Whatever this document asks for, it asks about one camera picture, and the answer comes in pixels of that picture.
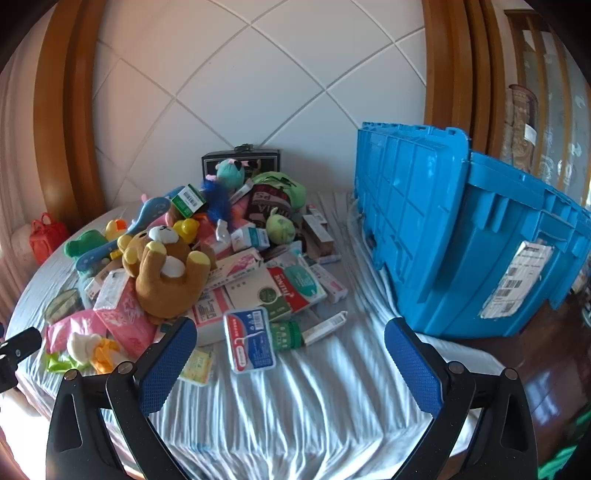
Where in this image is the blue plastic crate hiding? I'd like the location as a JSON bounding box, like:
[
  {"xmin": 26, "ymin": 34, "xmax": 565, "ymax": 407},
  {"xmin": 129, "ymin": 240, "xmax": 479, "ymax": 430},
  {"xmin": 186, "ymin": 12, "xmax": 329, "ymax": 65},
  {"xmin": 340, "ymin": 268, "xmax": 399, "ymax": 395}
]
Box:
[{"xmin": 355, "ymin": 121, "xmax": 591, "ymax": 342}]

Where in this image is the white pink toothpaste box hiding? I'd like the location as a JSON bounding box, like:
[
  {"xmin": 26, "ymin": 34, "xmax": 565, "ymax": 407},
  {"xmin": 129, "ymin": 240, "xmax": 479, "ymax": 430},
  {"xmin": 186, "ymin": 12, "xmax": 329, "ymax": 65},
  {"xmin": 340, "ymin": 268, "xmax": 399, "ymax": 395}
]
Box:
[{"xmin": 209, "ymin": 247, "xmax": 265, "ymax": 289}]

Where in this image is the green cloth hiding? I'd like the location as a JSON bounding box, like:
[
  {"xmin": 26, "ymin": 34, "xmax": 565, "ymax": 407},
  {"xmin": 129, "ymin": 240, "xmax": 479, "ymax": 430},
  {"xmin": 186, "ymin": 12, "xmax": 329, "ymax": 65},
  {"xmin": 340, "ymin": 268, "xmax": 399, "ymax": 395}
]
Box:
[{"xmin": 549, "ymin": 406, "xmax": 591, "ymax": 480}]

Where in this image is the red handbag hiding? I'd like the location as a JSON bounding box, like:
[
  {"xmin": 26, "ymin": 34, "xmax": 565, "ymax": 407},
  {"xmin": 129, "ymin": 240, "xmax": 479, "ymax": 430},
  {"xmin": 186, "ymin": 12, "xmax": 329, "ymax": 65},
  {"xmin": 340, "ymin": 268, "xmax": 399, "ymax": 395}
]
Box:
[{"xmin": 28, "ymin": 212, "xmax": 70, "ymax": 265}]

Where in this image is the brown teddy bear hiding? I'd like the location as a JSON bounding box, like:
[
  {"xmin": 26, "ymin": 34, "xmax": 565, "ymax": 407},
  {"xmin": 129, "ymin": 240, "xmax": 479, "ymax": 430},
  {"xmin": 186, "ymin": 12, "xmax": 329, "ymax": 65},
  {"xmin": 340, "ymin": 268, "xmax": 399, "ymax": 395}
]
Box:
[{"xmin": 117, "ymin": 223, "xmax": 213, "ymax": 326}]

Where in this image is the dark printed cloth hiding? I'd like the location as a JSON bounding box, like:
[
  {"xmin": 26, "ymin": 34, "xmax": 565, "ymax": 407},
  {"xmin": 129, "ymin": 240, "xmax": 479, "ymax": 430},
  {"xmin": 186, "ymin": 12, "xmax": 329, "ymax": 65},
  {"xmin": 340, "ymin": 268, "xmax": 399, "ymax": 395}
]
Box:
[{"xmin": 248, "ymin": 184, "xmax": 296, "ymax": 227}]

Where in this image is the pale curtain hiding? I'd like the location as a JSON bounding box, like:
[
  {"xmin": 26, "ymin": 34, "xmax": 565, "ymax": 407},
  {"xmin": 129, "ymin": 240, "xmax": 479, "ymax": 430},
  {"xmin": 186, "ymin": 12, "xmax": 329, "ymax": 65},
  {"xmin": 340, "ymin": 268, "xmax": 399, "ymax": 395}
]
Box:
[{"xmin": 0, "ymin": 46, "xmax": 47, "ymax": 315}]

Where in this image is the glass door cabinet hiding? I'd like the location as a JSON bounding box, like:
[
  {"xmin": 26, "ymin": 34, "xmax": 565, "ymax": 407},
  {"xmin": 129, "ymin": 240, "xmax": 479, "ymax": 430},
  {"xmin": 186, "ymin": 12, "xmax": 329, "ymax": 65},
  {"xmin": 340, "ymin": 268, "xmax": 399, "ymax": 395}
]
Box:
[{"xmin": 503, "ymin": 9, "xmax": 591, "ymax": 208}]

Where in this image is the blue plastic paddle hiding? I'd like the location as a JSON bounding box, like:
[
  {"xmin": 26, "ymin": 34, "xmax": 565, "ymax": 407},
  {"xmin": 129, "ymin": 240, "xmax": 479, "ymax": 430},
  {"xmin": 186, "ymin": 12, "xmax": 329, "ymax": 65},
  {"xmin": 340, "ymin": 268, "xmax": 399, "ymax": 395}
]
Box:
[{"xmin": 75, "ymin": 196, "xmax": 170, "ymax": 273}]

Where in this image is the blue floss pick box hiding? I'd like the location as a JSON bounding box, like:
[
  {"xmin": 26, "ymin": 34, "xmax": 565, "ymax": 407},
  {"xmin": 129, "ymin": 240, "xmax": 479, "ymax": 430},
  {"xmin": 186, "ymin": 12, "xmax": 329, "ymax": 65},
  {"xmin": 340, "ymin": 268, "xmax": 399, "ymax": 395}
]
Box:
[{"xmin": 223, "ymin": 306, "xmax": 278, "ymax": 374}]

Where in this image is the green plastic jar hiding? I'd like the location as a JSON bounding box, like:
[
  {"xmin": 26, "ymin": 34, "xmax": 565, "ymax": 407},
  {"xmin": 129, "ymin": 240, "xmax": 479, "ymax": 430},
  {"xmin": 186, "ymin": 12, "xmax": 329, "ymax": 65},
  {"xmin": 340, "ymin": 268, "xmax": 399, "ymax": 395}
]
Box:
[{"xmin": 269, "ymin": 320, "xmax": 304, "ymax": 350}]

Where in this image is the lime green plush toy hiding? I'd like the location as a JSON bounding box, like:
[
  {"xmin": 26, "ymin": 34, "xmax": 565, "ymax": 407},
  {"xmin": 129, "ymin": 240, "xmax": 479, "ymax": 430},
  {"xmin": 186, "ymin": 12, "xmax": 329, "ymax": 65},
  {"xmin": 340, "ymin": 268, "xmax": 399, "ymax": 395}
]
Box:
[{"xmin": 252, "ymin": 172, "xmax": 308, "ymax": 210}]

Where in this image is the pink white medicine box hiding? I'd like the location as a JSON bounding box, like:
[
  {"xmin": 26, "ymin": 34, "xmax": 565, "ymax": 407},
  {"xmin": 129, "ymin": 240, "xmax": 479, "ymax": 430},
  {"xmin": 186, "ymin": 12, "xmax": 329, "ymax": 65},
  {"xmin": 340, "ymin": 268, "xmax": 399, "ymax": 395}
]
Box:
[{"xmin": 308, "ymin": 263, "xmax": 349, "ymax": 304}]

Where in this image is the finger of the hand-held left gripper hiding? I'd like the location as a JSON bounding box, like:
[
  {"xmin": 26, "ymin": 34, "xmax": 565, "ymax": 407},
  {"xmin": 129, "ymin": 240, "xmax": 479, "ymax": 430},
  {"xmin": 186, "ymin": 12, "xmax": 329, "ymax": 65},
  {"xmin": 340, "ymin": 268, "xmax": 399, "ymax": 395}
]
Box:
[{"xmin": 0, "ymin": 328, "xmax": 42, "ymax": 360}]

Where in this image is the teal plush doll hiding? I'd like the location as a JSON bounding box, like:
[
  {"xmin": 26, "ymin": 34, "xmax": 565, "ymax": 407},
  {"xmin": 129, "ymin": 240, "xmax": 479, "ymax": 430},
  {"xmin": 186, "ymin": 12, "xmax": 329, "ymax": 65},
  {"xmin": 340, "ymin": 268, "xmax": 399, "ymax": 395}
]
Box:
[{"xmin": 216, "ymin": 158, "xmax": 259, "ymax": 191}]

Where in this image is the green frog plush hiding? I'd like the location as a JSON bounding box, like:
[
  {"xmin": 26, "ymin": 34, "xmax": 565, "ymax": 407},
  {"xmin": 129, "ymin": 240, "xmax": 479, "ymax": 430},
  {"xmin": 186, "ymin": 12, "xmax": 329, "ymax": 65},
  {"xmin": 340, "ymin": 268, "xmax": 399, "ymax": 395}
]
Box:
[{"xmin": 63, "ymin": 229, "xmax": 108, "ymax": 259}]

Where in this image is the white orange box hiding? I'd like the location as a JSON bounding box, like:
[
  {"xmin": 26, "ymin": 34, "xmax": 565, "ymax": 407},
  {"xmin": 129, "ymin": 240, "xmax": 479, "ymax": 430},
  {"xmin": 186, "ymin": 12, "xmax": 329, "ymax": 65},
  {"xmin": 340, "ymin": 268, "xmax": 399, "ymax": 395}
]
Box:
[{"xmin": 301, "ymin": 213, "xmax": 336, "ymax": 258}]

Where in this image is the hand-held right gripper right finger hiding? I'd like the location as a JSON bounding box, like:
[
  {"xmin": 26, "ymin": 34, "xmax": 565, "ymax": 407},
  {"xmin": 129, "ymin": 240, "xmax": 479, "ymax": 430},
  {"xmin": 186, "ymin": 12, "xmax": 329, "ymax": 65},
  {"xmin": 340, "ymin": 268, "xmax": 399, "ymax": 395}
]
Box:
[{"xmin": 384, "ymin": 318, "xmax": 539, "ymax": 480}]

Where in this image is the green striped pouch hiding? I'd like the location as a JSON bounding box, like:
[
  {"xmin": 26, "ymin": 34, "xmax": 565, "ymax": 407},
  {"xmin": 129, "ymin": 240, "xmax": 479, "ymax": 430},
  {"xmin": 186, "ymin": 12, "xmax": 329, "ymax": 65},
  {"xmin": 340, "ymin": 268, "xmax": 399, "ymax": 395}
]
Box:
[{"xmin": 44, "ymin": 289, "xmax": 85, "ymax": 322}]

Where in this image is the white teal medicine box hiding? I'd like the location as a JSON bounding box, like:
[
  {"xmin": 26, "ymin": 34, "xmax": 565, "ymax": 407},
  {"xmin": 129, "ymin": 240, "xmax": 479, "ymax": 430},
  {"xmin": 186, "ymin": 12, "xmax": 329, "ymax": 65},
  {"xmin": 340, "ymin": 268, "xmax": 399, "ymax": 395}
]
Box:
[{"xmin": 230, "ymin": 225, "xmax": 270, "ymax": 253}]

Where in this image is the green medicine box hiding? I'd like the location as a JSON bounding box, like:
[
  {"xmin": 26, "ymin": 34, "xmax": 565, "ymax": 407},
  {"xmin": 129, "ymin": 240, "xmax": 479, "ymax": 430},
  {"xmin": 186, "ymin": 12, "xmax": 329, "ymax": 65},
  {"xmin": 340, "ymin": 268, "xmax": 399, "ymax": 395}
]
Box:
[{"xmin": 171, "ymin": 184, "xmax": 208, "ymax": 217}]

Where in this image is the dark wooden desktop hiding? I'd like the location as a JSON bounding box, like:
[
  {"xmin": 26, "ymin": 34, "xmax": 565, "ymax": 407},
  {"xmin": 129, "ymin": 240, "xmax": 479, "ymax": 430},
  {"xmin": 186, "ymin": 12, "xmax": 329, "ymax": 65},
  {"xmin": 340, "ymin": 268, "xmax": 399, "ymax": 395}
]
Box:
[{"xmin": 455, "ymin": 295, "xmax": 591, "ymax": 462}]

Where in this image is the green one-eyed monster plush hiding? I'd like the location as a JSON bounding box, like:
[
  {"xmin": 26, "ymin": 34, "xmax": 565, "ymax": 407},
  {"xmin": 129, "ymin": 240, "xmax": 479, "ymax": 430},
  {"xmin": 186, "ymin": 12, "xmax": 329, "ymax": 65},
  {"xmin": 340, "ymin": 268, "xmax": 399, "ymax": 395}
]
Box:
[{"xmin": 266, "ymin": 207, "xmax": 297, "ymax": 245}]

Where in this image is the white box green circle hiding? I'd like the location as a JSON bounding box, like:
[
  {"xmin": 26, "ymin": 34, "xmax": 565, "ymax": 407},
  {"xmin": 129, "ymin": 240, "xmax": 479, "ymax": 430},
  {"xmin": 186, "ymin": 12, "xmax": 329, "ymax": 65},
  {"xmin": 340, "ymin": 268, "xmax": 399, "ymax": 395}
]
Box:
[{"xmin": 223, "ymin": 267, "xmax": 293, "ymax": 321}]

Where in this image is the white round bag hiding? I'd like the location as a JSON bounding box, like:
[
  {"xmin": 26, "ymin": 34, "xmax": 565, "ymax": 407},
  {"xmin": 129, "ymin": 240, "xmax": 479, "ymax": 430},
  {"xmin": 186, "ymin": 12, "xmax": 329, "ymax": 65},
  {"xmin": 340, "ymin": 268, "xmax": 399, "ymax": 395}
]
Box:
[{"xmin": 10, "ymin": 226, "xmax": 34, "ymax": 274}]

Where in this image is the yellow snack packet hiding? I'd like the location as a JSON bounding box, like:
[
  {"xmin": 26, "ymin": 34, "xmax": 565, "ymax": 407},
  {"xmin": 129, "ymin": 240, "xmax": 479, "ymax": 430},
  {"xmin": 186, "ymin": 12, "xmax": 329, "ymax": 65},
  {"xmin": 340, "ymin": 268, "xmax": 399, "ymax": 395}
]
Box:
[{"xmin": 178, "ymin": 348, "xmax": 216, "ymax": 387}]

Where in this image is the red teal box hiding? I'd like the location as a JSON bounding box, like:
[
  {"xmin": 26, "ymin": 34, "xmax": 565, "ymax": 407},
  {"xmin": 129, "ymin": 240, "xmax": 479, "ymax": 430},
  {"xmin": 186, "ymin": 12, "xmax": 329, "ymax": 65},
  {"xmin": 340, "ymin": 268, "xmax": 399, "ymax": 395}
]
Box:
[{"xmin": 266, "ymin": 255, "xmax": 328, "ymax": 315}]

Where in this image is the white tube box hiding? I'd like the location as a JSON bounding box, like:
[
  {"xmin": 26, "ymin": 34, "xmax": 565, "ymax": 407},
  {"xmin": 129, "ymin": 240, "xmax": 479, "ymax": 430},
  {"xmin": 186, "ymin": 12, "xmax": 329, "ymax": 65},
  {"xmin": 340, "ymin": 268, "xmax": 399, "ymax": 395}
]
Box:
[{"xmin": 301, "ymin": 311, "xmax": 349, "ymax": 346}]

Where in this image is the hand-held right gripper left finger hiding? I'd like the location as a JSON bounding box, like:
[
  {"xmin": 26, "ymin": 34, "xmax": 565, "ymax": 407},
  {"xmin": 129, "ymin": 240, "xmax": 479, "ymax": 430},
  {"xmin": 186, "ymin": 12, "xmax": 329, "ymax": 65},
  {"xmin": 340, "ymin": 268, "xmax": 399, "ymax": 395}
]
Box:
[{"xmin": 46, "ymin": 318, "xmax": 198, "ymax": 480}]

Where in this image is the yellow duck plush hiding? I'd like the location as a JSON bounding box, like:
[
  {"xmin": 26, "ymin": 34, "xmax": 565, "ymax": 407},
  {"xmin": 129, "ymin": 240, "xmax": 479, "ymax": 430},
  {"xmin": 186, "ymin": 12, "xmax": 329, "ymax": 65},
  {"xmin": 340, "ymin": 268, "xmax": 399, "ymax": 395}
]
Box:
[{"xmin": 104, "ymin": 218, "xmax": 129, "ymax": 241}]

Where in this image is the wooden door frame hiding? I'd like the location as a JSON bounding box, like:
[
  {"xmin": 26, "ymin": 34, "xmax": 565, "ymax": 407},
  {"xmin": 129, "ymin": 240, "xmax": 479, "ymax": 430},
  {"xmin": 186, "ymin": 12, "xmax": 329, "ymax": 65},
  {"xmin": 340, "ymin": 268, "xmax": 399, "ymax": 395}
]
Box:
[
  {"xmin": 421, "ymin": 0, "xmax": 513, "ymax": 153},
  {"xmin": 33, "ymin": 0, "xmax": 109, "ymax": 232}
]

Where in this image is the blue pig plush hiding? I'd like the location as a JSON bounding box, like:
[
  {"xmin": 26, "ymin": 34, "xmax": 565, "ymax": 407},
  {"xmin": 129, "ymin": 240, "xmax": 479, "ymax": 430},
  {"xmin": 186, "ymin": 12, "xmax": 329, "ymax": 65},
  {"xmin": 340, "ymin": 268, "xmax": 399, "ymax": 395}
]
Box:
[{"xmin": 200, "ymin": 178, "xmax": 237, "ymax": 224}]

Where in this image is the pink green plastic bag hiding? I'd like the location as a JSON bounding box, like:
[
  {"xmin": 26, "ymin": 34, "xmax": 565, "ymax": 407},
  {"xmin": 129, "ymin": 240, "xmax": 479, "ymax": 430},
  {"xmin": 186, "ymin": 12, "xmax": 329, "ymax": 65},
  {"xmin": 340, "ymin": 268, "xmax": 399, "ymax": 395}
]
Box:
[{"xmin": 44, "ymin": 308, "xmax": 109, "ymax": 374}]

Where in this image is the white yellow plush toy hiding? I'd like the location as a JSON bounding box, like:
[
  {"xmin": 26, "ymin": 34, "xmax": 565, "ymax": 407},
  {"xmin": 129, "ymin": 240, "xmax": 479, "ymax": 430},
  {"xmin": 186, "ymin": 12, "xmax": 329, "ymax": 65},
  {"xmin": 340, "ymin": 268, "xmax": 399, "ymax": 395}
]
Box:
[{"xmin": 66, "ymin": 332, "xmax": 124, "ymax": 376}]

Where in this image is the black gift case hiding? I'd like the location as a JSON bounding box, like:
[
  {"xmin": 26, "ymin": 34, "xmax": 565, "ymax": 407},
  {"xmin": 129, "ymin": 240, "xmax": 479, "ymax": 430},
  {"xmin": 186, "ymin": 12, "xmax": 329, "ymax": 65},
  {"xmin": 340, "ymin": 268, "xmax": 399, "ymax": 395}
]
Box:
[{"xmin": 201, "ymin": 145, "xmax": 283, "ymax": 185}]

